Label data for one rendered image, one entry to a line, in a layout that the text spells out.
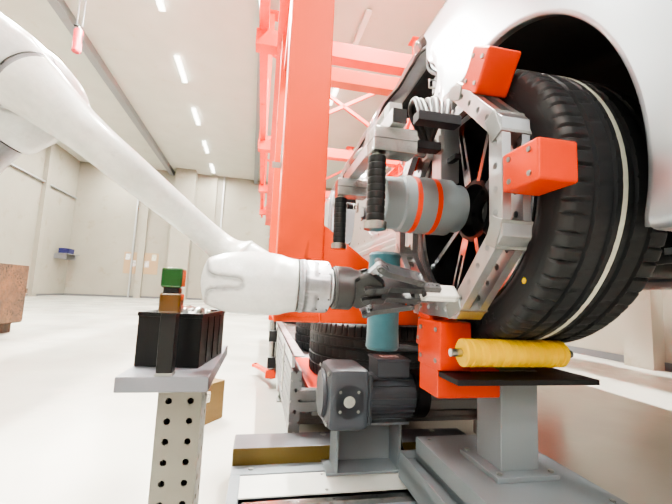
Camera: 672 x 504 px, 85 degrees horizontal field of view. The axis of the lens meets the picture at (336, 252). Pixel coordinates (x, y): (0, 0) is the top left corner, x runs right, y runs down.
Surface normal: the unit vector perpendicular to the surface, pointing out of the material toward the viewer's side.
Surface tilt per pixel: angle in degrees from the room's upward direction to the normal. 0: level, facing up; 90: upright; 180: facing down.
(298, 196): 90
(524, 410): 90
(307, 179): 90
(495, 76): 125
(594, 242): 111
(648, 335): 90
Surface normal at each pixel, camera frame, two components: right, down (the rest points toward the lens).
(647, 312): -0.97, -0.07
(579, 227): 0.18, 0.19
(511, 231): 0.20, -0.10
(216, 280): -0.11, -0.11
